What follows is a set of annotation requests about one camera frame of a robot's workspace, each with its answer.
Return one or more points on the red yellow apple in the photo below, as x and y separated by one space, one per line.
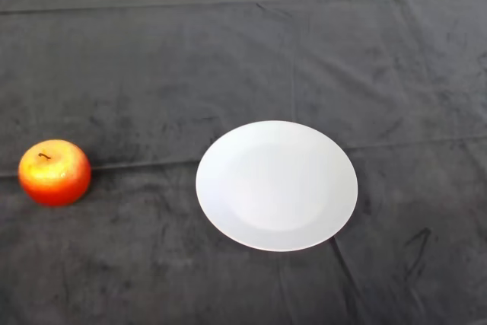
57 180

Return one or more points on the white round plate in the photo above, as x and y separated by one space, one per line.
276 188

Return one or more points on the black velvet cloth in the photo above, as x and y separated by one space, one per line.
190 74

